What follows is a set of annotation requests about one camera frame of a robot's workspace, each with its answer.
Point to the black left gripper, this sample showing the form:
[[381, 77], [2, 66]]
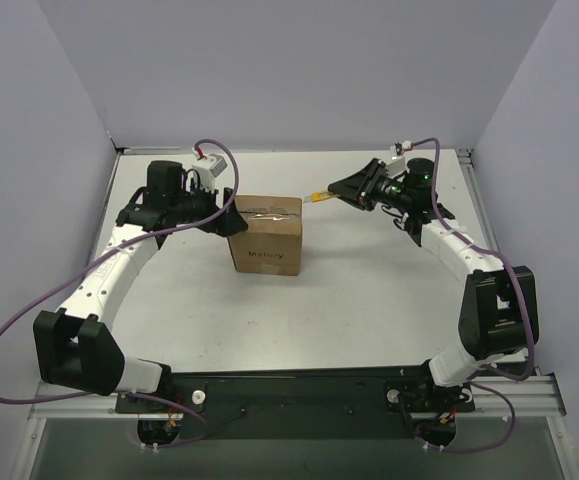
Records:
[[223, 213]]

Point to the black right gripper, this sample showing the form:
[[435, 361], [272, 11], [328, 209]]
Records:
[[365, 181]]

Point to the yellow utility knife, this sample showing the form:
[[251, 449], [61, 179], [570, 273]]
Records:
[[319, 196]]

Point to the brown cardboard express box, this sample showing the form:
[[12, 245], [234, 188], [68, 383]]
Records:
[[272, 243]]

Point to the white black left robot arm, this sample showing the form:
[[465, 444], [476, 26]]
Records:
[[74, 344]]

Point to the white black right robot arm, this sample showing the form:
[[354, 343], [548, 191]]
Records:
[[438, 232]]

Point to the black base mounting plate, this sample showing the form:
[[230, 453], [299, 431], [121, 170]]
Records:
[[373, 403]]

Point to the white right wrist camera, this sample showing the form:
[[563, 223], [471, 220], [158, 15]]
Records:
[[397, 163]]

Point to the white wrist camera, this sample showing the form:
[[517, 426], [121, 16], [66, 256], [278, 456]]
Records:
[[210, 167], [397, 163]]

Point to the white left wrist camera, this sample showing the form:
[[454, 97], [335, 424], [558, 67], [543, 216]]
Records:
[[210, 167]]

